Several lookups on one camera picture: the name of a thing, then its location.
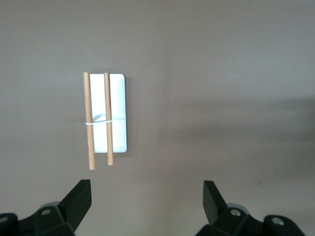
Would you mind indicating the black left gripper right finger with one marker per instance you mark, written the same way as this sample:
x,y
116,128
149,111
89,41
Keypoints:
x,y
221,221

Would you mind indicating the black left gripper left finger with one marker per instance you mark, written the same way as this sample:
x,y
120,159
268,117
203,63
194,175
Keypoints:
x,y
61,221

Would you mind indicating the wooden towel rack rod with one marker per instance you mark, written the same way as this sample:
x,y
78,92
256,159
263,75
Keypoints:
x,y
88,103
107,98

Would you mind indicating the white towel rack base tray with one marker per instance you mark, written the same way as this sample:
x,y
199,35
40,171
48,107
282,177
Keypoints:
x,y
119,110

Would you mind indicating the white rubber band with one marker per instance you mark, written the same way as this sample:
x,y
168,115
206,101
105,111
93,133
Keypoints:
x,y
98,122

